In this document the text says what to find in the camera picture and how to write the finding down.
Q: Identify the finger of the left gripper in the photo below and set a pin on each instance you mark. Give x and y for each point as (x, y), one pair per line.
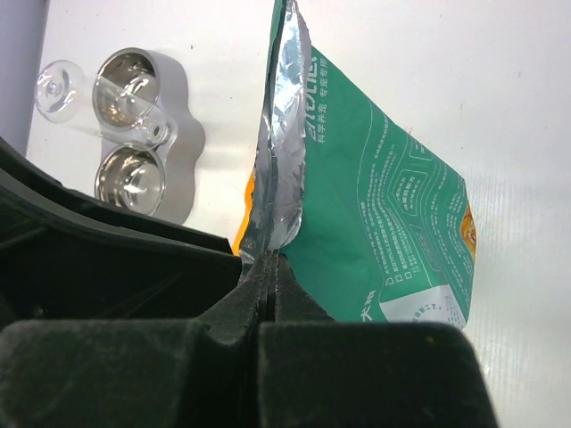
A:
(65, 255)

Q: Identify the green pet food bag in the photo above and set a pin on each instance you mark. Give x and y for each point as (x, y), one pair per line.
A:
(375, 226)

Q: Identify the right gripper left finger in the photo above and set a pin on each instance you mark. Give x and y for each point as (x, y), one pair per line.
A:
(195, 372)

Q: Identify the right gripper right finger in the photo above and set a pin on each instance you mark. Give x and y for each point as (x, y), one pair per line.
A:
(315, 372)

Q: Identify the yellow plastic scoop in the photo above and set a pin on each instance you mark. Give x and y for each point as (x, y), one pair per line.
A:
(247, 212)

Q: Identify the grey double bowl feeder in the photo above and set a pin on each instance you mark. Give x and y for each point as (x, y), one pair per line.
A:
(156, 182)

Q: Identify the clear plastic water bottle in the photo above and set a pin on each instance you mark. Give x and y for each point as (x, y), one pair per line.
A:
(120, 107)

